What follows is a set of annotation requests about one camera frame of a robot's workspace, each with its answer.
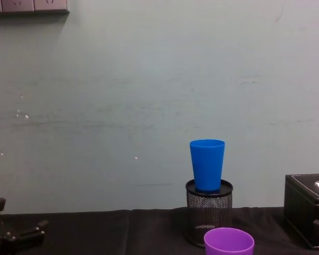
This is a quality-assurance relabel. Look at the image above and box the blue plastic cup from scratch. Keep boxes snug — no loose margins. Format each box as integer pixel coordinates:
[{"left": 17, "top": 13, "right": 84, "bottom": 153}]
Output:
[{"left": 189, "top": 139, "right": 226, "bottom": 193}]

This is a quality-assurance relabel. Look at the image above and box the black table cloth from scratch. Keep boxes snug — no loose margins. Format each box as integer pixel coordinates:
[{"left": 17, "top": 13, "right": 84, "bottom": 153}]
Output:
[{"left": 0, "top": 207, "right": 319, "bottom": 255}]

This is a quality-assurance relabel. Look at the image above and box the black mesh pen holder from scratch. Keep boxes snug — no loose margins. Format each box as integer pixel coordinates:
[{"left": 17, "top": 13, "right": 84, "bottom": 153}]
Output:
[{"left": 185, "top": 178, "right": 234, "bottom": 248}]

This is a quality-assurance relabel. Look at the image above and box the purple plastic cup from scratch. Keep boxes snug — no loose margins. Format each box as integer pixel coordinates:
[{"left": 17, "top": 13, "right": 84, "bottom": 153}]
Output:
[{"left": 204, "top": 227, "right": 255, "bottom": 255}]

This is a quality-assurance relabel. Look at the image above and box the black leather tissue box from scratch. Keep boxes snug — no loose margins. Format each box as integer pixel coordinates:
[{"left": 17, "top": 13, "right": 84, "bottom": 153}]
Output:
[{"left": 283, "top": 173, "right": 319, "bottom": 250}]

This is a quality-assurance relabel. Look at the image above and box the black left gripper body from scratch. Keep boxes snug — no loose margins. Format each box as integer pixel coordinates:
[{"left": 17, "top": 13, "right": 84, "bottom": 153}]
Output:
[{"left": 0, "top": 235, "right": 45, "bottom": 255}]

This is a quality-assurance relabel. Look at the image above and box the white wall socket plate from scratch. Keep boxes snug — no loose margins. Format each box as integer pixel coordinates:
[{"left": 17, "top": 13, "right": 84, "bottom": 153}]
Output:
[
  {"left": 34, "top": 0, "right": 68, "bottom": 11},
  {"left": 2, "top": 0, "right": 35, "bottom": 12}
]

